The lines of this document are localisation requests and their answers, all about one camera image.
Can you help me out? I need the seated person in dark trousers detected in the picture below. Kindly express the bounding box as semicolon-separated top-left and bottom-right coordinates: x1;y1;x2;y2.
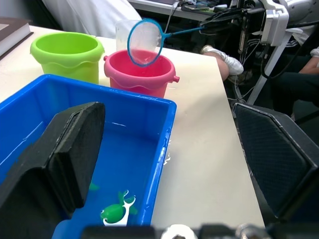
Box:
270;46;319;117

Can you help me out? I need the green plastic bucket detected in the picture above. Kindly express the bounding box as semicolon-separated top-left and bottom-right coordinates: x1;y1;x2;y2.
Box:
30;32;105;85

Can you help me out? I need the clear plastic cup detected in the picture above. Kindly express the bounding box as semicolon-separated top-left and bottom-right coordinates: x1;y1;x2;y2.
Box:
115;19;143;53

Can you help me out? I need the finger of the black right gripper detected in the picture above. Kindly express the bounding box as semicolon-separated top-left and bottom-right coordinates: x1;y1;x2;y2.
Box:
199;8;244;34

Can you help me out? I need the white metal stand leg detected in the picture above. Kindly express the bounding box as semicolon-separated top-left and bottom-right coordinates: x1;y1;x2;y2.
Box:
246;27;304;105

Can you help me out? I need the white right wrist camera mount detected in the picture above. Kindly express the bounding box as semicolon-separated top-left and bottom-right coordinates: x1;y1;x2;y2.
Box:
259;0;290;47

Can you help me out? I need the blue plastic tub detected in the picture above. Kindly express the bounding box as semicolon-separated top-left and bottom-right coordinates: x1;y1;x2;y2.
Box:
0;74;177;239

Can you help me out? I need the pink plastic bucket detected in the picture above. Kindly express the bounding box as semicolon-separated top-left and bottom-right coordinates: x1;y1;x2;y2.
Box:
103;49;180;99

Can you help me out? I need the blue fish net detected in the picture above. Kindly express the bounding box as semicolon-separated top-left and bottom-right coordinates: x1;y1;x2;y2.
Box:
127;19;205;67

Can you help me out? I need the green and white toy fish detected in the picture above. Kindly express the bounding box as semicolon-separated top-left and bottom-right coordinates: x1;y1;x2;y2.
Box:
100;190;138;227

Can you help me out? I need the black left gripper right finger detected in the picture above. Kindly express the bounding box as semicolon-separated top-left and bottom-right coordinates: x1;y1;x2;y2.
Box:
233;103;319;226

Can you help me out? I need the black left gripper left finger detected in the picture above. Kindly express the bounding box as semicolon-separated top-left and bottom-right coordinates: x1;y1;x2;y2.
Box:
0;101;106;239

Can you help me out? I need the white shoe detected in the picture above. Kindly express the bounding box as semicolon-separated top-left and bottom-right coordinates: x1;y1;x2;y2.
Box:
200;44;244;76

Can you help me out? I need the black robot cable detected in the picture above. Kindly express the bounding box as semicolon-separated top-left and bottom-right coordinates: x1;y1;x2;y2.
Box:
260;21;319;80

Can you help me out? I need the person in white coat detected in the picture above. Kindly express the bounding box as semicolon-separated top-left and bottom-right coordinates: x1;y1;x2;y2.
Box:
41;0;143;38

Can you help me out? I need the dark hardcover book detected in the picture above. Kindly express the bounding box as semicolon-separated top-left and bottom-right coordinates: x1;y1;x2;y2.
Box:
0;16;34;60

